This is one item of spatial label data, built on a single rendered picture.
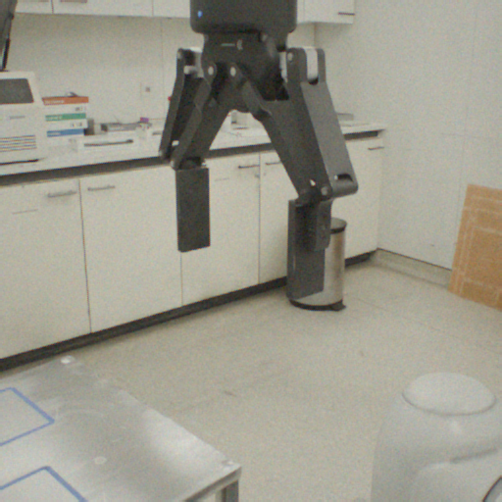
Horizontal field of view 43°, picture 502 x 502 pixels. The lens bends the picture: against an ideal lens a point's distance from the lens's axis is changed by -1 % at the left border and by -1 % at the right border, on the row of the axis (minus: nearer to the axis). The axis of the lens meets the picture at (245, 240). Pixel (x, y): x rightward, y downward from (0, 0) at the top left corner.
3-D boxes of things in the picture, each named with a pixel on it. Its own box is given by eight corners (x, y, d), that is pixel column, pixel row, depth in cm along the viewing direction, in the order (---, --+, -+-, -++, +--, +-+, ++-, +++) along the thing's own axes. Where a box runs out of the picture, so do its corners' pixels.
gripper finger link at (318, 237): (320, 172, 42) (354, 178, 40) (318, 244, 44) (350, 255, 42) (304, 175, 41) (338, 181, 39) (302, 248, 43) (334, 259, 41)
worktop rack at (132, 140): (77, 153, 284) (76, 139, 282) (71, 150, 292) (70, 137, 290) (139, 148, 298) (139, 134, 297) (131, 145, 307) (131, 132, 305)
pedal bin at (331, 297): (322, 319, 331) (325, 233, 318) (273, 297, 359) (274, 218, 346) (361, 304, 350) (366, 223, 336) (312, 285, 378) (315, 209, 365)
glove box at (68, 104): (43, 115, 300) (41, 92, 297) (34, 113, 309) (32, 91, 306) (91, 112, 314) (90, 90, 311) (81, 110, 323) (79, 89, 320)
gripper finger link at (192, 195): (179, 171, 52) (174, 170, 52) (181, 253, 54) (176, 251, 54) (209, 167, 53) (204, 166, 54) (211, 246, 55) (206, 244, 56)
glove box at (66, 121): (41, 131, 301) (39, 115, 298) (31, 128, 310) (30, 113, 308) (87, 127, 315) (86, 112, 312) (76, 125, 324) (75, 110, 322)
